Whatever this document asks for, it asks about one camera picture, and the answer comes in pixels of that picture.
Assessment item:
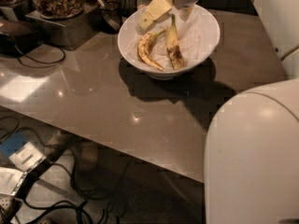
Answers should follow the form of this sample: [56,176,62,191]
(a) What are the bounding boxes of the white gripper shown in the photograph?
[137,0,199,31]

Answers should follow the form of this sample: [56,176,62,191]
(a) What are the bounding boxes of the large spotted banana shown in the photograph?
[166,14,185,70]

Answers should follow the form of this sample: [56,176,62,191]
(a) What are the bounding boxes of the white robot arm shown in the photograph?
[204,0,299,224]

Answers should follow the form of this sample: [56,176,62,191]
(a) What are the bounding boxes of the white ceramic bowl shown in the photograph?
[118,5,221,80]

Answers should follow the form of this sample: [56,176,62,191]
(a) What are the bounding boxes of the small curved spotted banana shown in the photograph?
[137,28,167,71]

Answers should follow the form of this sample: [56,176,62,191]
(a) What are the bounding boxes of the dark scoop utensil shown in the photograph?
[96,0,121,32]

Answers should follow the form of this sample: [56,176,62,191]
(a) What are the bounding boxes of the metal box stand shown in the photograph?
[26,5,103,50]

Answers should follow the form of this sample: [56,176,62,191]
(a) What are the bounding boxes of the blue and white box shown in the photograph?
[0,133,46,172]

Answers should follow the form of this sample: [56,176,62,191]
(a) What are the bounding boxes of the white paper packet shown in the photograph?
[0,167,23,196]

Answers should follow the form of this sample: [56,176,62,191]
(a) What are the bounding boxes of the white power strip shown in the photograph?
[0,197,19,224]

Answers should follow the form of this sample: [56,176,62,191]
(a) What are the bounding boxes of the black wire mesh cup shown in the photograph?
[119,0,137,18]

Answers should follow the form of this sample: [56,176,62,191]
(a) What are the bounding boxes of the black floor cables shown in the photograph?
[0,115,129,224]

